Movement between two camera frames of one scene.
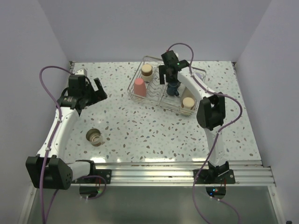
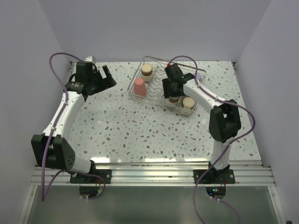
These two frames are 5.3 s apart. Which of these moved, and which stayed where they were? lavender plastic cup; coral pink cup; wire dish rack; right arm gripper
Moved: right arm gripper
Stayed: lavender plastic cup; coral pink cup; wire dish rack
